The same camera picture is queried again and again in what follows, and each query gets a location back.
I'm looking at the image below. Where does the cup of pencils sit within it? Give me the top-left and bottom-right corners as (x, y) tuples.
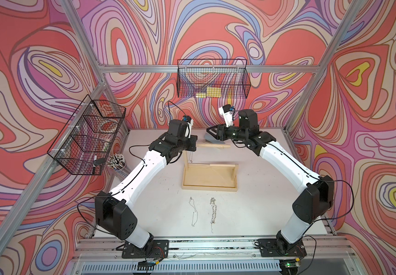
(107, 154), (126, 171)

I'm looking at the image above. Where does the chunky silver chain necklace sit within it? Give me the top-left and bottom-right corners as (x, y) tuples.
(209, 196), (218, 234)

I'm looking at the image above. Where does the wooden jewelry display stand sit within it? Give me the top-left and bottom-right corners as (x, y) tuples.
(181, 151), (239, 192)

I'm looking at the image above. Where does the thin silver necklace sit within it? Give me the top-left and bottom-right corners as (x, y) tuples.
(188, 196), (199, 228)

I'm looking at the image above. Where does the black wire basket left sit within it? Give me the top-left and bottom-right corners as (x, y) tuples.
(47, 95), (126, 175)

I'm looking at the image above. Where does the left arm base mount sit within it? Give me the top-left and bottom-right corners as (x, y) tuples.
(117, 235), (169, 260)

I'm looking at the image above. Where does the aluminium rail base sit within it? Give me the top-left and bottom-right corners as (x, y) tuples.
(64, 235), (365, 275)

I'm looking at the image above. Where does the black wire basket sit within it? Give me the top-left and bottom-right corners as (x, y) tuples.
(47, 95), (126, 175)
(176, 57), (251, 99)

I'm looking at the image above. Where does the yellow block in basket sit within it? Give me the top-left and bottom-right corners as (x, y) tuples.
(195, 87), (222, 98)

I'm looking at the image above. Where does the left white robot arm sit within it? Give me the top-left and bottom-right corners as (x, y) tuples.
(95, 116), (198, 250)

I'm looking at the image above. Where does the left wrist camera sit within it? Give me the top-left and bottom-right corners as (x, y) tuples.
(183, 115), (193, 138)

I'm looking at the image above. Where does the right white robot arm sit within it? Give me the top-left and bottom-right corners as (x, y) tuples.
(206, 104), (335, 253)

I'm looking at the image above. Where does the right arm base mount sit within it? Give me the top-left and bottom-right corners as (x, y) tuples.
(254, 231), (307, 259)

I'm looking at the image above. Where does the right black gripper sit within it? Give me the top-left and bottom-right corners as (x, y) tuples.
(206, 123), (247, 142)

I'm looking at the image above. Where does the black wire basket back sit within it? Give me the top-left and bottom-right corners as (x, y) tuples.
(176, 57), (251, 99)

